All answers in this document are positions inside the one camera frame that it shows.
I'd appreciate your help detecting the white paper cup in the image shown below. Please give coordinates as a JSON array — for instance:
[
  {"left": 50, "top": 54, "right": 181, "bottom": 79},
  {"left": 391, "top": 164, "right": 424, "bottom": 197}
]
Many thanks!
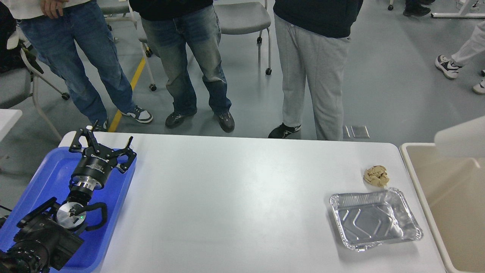
[{"left": 434, "top": 116, "right": 485, "bottom": 158}]

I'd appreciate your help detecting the person in grey sweatpants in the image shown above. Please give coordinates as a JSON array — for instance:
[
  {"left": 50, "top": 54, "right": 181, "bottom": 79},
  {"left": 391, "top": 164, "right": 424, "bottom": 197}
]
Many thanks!
[{"left": 268, "top": 0, "right": 363, "bottom": 141}]

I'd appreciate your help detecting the person in blue jeans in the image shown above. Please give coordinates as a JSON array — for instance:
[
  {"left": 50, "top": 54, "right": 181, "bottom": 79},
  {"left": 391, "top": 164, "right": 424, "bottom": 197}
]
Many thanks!
[{"left": 2, "top": 0, "right": 153, "bottom": 131}]

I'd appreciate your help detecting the grey chair left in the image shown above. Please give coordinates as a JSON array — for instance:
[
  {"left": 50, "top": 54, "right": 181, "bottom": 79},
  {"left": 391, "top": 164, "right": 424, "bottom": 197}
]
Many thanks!
[{"left": 0, "top": 28, "right": 70, "bottom": 140}]

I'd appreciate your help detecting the grey chair behind jeans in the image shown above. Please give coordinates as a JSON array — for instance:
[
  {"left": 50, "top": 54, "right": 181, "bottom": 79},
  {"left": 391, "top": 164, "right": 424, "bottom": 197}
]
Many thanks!
[{"left": 97, "top": 0, "right": 158, "bottom": 91}]

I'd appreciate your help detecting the person in white trousers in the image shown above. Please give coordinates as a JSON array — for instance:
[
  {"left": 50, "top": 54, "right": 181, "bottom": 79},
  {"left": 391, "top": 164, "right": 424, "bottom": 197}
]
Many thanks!
[{"left": 435, "top": 21, "right": 485, "bottom": 80}]

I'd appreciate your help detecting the silver aluminium foil tray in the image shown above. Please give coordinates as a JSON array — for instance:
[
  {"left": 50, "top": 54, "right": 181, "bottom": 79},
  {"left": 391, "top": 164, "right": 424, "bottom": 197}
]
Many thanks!
[{"left": 329, "top": 188, "right": 423, "bottom": 252}]

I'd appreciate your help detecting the blue plastic tray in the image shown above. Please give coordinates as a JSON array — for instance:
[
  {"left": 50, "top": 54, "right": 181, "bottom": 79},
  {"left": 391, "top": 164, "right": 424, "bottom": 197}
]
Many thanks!
[{"left": 0, "top": 147, "right": 136, "bottom": 273}]

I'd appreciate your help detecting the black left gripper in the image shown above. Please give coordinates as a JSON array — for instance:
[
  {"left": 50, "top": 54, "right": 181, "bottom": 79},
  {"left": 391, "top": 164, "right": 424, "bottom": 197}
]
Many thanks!
[{"left": 69, "top": 121, "right": 137, "bottom": 189}]

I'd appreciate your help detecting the person in faded jeans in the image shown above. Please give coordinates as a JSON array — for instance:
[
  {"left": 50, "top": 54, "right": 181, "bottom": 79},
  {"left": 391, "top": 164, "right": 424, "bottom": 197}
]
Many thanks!
[{"left": 129, "top": 0, "right": 236, "bottom": 133}]

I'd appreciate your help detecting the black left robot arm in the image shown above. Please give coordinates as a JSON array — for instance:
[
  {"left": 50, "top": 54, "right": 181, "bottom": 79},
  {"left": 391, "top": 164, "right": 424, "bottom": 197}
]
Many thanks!
[{"left": 1, "top": 128, "right": 137, "bottom": 273}]

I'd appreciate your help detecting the beige plastic bin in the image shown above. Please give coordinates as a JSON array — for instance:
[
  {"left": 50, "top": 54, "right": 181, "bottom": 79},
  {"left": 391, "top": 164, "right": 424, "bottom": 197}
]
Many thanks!
[{"left": 400, "top": 143, "right": 485, "bottom": 273}]

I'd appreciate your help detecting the grey chair middle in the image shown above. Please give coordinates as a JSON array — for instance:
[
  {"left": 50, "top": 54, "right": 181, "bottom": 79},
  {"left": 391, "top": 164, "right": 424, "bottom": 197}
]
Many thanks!
[{"left": 213, "top": 0, "right": 272, "bottom": 75}]

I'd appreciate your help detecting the white side table corner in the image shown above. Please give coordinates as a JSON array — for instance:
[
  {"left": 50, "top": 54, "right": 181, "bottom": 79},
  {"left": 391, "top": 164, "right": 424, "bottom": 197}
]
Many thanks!
[{"left": 0, "top": 109, "right": 23, "bottom": 141}]

